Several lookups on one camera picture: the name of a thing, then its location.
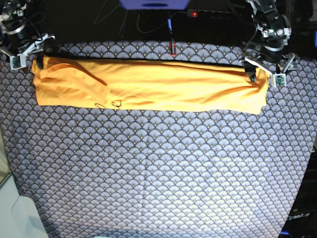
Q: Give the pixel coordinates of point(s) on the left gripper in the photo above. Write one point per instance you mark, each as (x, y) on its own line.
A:
(270, 44)

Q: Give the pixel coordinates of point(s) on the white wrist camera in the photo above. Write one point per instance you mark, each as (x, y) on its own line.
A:
(17, 62)
(278, 80)

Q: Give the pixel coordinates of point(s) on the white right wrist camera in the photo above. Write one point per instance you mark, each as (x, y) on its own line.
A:
(17, 62)

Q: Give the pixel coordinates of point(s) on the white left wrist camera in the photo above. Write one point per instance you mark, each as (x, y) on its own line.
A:
(278, 80)

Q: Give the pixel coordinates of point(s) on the blue fan-pattern tablecloth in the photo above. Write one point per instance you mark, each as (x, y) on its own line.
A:
(149, 174)

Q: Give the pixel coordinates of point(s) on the black power strip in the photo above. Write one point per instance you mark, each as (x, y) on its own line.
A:
(194, 13)

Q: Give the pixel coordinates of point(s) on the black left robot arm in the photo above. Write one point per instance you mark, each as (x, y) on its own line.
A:
(265, 15)

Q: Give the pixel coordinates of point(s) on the red black table clamp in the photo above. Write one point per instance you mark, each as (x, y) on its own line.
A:
(172, 48)

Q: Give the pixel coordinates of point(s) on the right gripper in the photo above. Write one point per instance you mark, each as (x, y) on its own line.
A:
(17, 37)

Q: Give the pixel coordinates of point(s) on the blue base camera mount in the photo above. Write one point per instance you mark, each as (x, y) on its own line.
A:
(154, 4)

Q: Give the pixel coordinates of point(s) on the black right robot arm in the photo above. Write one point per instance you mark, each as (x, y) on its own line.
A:
(20, 11)

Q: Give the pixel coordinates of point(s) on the yellow T-shirt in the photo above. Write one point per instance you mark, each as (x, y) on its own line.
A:
(148, 85)

